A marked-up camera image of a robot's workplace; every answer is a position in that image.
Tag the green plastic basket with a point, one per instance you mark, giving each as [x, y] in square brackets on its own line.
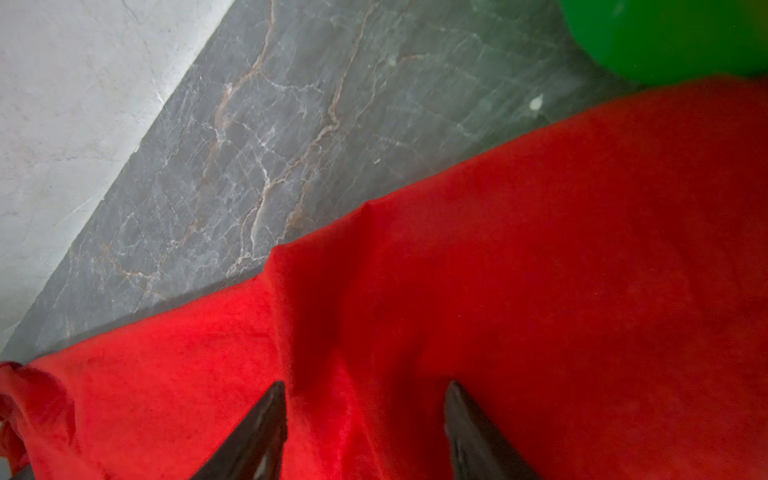
[666, 42]

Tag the red t shirt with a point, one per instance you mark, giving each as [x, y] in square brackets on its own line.
[599, 286]

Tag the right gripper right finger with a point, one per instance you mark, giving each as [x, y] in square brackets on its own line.
[478, 449]

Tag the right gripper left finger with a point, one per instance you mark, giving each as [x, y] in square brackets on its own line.
[254, 449]

